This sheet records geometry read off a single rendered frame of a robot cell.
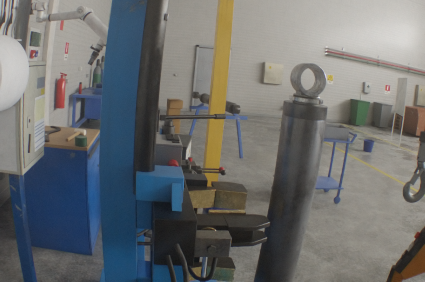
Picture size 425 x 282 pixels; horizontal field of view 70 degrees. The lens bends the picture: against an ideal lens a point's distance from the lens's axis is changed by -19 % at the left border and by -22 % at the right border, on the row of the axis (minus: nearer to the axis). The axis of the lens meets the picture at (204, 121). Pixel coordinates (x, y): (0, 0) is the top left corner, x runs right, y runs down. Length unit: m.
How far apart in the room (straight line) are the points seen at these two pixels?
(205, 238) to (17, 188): 0.78
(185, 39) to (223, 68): 8.25
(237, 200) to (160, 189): 0.56
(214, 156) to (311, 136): 2.71
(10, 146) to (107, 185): 0.50
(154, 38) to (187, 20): 11.02
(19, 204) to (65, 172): 1.33
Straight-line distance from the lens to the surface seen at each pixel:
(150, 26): 1.35
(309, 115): 1.59
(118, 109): 1.48
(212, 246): 1.34
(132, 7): 1.48
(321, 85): 1.65
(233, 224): 1.46
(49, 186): 2.90
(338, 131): 4.73
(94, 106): 8.45
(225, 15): 4.14
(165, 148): 1.87
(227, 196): 1.85
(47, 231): 3.08
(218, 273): 2.06
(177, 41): 12.27
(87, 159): 2.75
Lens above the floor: 1.60
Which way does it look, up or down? 9 degrees down
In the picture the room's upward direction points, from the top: 5 degrees clockwise
